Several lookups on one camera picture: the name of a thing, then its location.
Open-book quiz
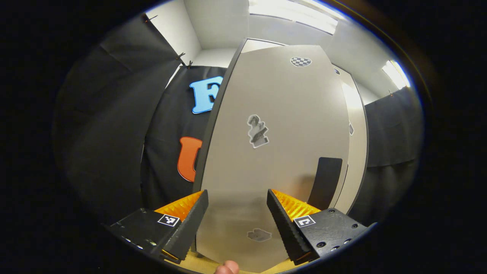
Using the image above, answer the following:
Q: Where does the ceiling light panel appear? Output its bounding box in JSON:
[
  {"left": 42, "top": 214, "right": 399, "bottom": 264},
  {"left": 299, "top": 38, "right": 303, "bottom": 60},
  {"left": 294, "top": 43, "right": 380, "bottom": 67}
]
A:
[
  {"left": 382, "top": 60, "right": 412, "bottom": 90},
  {"left": 248, "top": 0, "right": 340, "bottom": 35}
]

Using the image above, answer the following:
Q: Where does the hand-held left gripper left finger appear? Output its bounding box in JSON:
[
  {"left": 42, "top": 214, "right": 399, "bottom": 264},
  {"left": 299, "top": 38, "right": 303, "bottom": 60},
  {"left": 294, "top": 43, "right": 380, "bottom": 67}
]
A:
[{"left": 103, "top": 190, "right": 209, "bottom": 264}]

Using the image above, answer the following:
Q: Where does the grey shoe cabinet door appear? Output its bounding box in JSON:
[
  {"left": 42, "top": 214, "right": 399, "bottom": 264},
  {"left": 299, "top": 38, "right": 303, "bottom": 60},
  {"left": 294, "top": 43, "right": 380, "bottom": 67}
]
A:
[
  {"left": 192, "top": 38, "right": 350, "bottom": 273},
  {"left": 329, "top": 65, "right": 369, "bottom": 214}
]

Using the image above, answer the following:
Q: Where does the black backdrop cloth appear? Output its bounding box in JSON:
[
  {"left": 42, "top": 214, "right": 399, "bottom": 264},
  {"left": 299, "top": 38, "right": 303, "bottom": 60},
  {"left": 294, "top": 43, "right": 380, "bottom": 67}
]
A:
[{"left": 53, "top": 15, "right": 425, "bottom": 229}]

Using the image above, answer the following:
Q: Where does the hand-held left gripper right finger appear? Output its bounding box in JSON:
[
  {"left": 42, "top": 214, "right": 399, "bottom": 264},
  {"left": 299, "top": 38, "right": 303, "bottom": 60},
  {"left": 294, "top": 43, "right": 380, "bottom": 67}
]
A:
[{"left": 266, "top": 189, "right": 377, "bottom": 266}]

